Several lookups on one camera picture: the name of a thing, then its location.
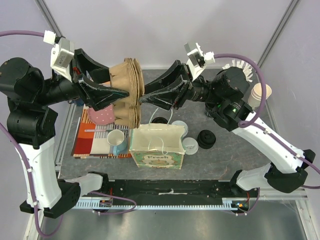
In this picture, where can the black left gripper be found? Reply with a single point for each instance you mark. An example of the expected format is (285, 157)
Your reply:
(93, 95)

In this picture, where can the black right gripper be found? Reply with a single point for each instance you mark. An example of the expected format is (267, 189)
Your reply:
(185, 84)

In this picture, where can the brown pulp carrier stack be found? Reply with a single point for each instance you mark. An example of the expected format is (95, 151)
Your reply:
(128, 77)

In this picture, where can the black plastic cup lid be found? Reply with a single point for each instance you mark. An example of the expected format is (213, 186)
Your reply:
(159, 120)

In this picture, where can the white plastic cup lid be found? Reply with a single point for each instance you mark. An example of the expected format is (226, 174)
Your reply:
(181, 123)

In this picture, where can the green patterned paper bag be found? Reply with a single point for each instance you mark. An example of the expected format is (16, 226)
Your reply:
(157, 145)

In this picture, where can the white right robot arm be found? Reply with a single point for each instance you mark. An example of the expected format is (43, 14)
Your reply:
(286, 170)

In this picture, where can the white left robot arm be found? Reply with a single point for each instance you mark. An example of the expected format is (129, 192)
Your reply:
(31, 124)

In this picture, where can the dark blue ceramic mug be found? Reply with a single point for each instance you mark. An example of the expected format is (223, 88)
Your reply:
(78, 102)

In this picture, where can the pink dotted plate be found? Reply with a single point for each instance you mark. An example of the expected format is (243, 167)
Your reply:
(101, 117)

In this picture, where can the light blue ceramic mug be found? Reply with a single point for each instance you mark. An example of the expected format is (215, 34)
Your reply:
(117, 140)

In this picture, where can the colourful patterned placemat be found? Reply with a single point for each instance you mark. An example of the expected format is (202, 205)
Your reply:
(93, 144)

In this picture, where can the black plastic lid stack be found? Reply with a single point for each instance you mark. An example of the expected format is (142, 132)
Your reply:
(206, 139)

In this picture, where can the white lid stack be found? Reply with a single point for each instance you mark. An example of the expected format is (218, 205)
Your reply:
(190, 146)

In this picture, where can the white wrapped straws bundle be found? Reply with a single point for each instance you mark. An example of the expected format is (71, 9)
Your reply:
(245, 66)

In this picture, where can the white paper cup stack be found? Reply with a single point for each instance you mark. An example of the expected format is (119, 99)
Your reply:
(255, 96)

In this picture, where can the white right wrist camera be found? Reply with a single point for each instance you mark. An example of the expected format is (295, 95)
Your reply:
(197, 59)

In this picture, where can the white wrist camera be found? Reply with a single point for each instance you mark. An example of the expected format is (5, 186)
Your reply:
(62, 53)
(197, 59)

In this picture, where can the pink handled knife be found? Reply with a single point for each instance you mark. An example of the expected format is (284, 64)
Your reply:
(102, 130)

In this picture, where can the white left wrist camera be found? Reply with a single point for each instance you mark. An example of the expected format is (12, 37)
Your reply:
(62, 53)

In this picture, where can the aluminium frame post left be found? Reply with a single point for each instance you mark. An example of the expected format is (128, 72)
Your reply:
(43, 7)

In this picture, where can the aluminium frame post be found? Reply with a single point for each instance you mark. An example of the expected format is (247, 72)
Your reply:
(43, 7)
(292, 6)

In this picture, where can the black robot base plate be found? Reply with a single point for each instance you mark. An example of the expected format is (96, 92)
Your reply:
(176, 191)

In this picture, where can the white slotted cable duct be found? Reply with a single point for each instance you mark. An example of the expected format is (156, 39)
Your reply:
(96, 204)

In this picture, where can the aluminium frame post right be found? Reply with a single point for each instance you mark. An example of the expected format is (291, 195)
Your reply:
(292, 6)

